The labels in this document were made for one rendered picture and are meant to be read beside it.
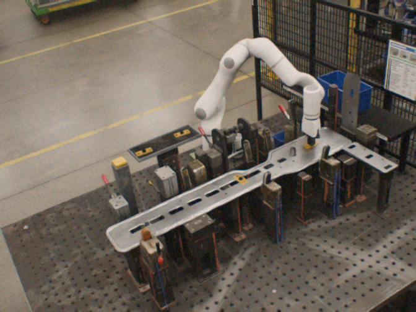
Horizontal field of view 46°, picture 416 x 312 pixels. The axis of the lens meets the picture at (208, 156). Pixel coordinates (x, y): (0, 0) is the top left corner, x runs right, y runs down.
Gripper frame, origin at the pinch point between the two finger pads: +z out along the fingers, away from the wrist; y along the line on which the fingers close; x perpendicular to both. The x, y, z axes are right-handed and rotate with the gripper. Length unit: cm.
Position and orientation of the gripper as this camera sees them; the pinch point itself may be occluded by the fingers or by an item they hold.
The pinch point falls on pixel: (311, 140)
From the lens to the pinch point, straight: 269.1
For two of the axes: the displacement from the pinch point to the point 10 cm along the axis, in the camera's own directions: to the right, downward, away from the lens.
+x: 8.4, -3.7, 3.9
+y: 5.3, 4.3, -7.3
